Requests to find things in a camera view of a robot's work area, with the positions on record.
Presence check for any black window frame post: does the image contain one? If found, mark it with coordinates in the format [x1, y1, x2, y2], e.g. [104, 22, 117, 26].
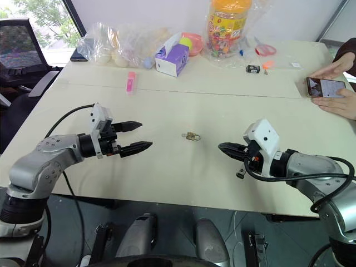
[61, 0, 87, 38]

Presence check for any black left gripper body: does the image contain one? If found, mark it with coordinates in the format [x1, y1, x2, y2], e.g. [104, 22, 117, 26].
[97, 120, 123, 158]

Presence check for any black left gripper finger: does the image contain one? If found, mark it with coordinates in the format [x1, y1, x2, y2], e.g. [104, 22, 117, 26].
[115, 120, 144, 133]
[119, 141, 154, 159]

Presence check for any smartphone with dark case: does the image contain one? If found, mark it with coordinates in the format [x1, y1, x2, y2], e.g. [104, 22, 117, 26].
[306, 76, 347, 99]

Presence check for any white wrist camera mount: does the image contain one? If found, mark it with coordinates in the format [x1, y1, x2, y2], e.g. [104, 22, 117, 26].
[88, 103, 113, 160]
[243, 118, 280, 177]

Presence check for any clear bag around candy jar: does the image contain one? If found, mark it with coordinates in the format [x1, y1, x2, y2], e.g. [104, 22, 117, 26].
[202, 0, 273, 68]

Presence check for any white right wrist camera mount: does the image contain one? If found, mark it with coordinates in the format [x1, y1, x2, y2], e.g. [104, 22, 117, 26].
[243, 118, 280, 177]

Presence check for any dark brown sleeve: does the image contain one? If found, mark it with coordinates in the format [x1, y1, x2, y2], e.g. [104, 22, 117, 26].
[332, 37, 356, 78]

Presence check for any person's right hand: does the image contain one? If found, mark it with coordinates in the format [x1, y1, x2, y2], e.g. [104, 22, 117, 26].
[308, 58, 356, 82]

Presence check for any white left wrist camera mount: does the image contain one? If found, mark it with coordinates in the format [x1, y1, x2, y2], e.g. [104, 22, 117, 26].
[88, 103, 113, 160]

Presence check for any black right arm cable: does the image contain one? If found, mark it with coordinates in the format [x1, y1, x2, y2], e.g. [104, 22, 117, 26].
[244, 156, 356, 214]

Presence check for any purple and white tissue box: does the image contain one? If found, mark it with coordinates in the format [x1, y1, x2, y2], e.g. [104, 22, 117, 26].
[154, 31, 191, 78]

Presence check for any black mesh office chair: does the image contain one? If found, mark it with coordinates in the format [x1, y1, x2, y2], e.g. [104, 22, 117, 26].
[0, 17, 61, 151]

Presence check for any candy jar with orange lid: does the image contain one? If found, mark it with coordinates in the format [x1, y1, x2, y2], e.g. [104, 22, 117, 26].
[206, 0, 253, 59]

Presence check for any pink eraser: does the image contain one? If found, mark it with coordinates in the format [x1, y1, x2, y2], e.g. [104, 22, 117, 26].
[126, 71, 138, 96]

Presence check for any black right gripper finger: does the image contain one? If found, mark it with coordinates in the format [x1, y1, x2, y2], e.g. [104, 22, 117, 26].
[217, 142, 249, 154]
[222, 150, 248, 162]

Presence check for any pink plastic bowl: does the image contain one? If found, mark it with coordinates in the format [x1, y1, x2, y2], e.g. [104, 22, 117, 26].
[180, 32, 204, 57]

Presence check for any person's left hand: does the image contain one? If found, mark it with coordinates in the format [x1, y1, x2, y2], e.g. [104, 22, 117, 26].
[312, 88, 356, 121]

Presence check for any clear plastic bag with items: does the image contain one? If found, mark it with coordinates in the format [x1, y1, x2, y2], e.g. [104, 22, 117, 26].
[76, 22, 171, 68]

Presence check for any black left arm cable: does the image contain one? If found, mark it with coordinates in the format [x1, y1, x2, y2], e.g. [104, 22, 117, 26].
[44, 103, 97, 262]

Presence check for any black bracket under table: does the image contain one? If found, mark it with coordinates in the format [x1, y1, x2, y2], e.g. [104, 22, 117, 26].
[243, 230, 270, 267]
[93, 222, 114, 263]

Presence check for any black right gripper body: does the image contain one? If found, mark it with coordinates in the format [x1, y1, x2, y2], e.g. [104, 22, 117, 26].
[235, 140, 264, 179]

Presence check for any dark flat notebook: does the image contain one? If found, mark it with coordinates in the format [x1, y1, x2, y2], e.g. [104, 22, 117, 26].
[70, 38, 95, 63]

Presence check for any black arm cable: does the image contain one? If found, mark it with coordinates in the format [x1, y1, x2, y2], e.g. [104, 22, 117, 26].
[44, 103, 97, 262]
[244, 156, 356, 214]

